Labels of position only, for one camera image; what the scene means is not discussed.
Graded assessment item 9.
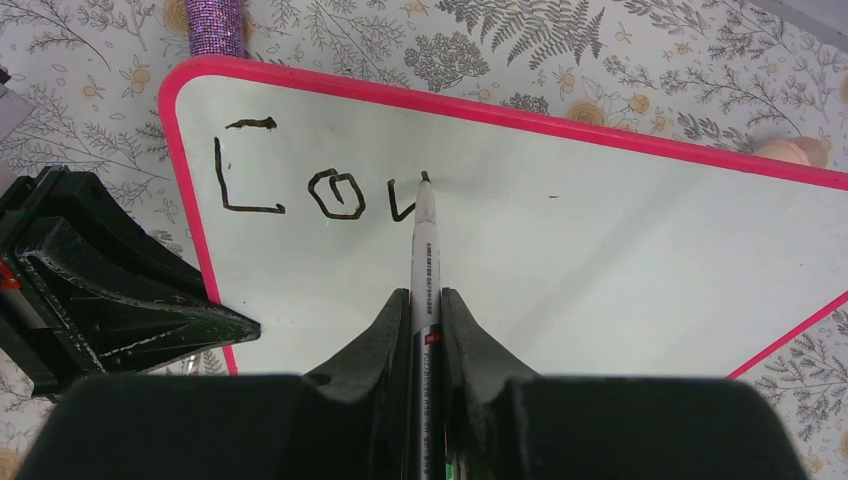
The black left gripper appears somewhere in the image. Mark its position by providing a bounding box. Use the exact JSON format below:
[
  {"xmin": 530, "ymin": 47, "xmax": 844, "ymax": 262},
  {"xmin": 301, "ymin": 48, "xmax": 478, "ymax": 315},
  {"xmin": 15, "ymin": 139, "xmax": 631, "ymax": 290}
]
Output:
[{"xmin": 1, "ymin": 166, "xmax": 261, "ymax": 398}]

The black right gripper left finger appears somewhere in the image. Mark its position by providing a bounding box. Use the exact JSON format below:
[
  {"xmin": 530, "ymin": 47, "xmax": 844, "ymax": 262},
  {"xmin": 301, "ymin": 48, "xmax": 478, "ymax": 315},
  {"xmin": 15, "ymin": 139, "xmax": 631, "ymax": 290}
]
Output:
[{"xmin": 18, "ymin": 289, "xmax": 409, "ymax": 479}]

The pink framed whiteboard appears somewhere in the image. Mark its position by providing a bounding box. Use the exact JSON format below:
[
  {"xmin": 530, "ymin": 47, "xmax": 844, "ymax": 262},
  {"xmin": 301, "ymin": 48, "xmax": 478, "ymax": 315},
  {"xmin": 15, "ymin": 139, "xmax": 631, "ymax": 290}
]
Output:
[{"xmin": 159, "ymin": 55, "xmax": 847, "ymax": 377}]

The floral table mat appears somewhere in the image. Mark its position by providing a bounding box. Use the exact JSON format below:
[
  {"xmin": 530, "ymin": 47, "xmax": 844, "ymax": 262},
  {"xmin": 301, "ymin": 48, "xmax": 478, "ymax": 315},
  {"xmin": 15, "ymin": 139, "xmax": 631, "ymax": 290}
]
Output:
[{"xmin": 0, "ymin": 0, "xmax": 848, "ymax": 480}]

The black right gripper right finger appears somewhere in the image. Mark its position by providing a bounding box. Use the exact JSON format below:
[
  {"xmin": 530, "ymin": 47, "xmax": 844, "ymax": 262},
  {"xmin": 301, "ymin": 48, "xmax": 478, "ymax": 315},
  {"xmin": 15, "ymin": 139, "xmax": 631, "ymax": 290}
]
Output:
[{"xmin": 441, "ymin": 288, "xmax": 806, "ymax": 479}]

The red capped marker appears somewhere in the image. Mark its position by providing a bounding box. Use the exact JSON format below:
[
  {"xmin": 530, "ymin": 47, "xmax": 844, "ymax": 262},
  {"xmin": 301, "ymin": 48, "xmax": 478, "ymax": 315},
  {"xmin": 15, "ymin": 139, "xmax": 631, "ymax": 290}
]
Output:
[{"xmin": 181, "ymin": 354, "xmax": 202, "ymax": 376}]

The purple glitter cylinder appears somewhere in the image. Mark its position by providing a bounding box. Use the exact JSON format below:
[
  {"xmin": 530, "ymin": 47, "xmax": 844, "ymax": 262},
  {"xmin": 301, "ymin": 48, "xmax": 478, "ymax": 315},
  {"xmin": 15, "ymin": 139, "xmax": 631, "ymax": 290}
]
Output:
[{"xmin": 185, "ymin": 0, "xmax": 246, "ymax": 58}]

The white marker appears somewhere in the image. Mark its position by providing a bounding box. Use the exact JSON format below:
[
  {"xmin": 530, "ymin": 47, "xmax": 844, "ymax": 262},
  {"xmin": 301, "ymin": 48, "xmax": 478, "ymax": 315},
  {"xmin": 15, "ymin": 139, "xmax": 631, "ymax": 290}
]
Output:
[{"xmin": 406, "ymin": 171, "xmax": 446, "ymax": 479}]

